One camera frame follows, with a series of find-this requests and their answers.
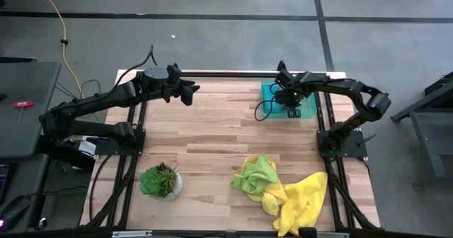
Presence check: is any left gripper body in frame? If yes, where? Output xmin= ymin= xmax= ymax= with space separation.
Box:
xmin=162 ymin=73 xmax=189 ymax=103

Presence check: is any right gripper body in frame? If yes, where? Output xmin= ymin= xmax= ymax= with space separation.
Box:
xmin=274 ymin=71 xmax=309 ymax=108

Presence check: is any lime green microfiber towel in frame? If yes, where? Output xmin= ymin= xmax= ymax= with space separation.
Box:
xmin=231 ymin=154 xmax=280 ymax=198

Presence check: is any yellow microfiber towel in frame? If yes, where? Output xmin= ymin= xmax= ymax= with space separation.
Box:
xmin=241 ymin=155 xmax=288 ymax=217
xmin=272 ymin=171 xmax=329 ymax=238

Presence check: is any translucent green plastic tray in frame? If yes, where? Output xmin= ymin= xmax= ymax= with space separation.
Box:
xmin=260 ymin=80 xmax=319 ymax=120

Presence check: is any potted green succulent plant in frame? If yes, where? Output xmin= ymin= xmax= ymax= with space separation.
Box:
xmin=139 ymin=161 xmax=183 ymax=200

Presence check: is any white power adapter box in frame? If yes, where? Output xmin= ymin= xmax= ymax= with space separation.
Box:
xmin=69 ymin=135 xmax=98 ymax=157

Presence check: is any grey metal table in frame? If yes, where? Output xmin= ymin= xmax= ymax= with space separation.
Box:
xmin=390 ymin=71 xmax=453 ymax=190

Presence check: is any dark grey desk top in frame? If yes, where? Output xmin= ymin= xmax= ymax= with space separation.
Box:
xmin=0 ymin=61 xmax=62 ymax=160

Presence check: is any black desk surface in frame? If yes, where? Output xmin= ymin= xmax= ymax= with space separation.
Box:
xmin=0 ymin=152 xmax=50 ymax=232

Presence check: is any black keyboard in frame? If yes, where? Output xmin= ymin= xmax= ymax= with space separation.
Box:
xmin=0 ymin=164 xmax=10 ymax=204

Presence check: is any black computer mouse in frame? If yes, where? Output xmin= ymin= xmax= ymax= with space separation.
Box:
xmin=0 ymin=194 xmax=32 ymax=232

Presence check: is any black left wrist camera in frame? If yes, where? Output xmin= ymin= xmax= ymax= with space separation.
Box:
xmin=179 ymin=87 xmax=195 ymax=107

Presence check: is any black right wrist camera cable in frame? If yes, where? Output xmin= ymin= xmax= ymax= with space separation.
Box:
xmin=253 ymin=84 xmax=280 ymax=122

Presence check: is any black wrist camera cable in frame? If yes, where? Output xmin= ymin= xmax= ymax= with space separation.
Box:
xmin=253 ymin=84 xmax=280 ymax=122
xmin=113 ymin=45 xmax=159 ymax=90

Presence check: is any black left wrist camera cable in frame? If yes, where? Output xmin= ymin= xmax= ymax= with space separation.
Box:
xmin=113 ymin=45 xmax=159 ymax=90

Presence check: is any black aluminium table frame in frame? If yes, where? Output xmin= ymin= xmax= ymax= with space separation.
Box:
xmin=79 ymin=69 xmax=382 ymax=232

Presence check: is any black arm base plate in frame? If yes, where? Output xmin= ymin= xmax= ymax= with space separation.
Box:
xmin=94 ymin=127 xmax=147 ymax=157
xmin=316 ymin=130 xmax=369 ymax=158

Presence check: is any thin black floor cable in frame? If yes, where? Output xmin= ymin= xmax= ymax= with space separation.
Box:
xmin=55 ymin=79 xmax=103 ymax=120

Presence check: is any yellow extension cable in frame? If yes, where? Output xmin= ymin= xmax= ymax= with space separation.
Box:
xmin=34 ymin=0 xmax=86 ymax=99

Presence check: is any silver metal bracket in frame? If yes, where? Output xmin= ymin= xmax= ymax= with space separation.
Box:
xmin=310 ymin=232 xmax=350 ymax=238
xmin=112 ymin=230 xmax=153 ymax=238

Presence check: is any red handled hex key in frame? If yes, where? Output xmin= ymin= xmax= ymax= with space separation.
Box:
xmin=13 ymin=101 xmax=35 ymax=130

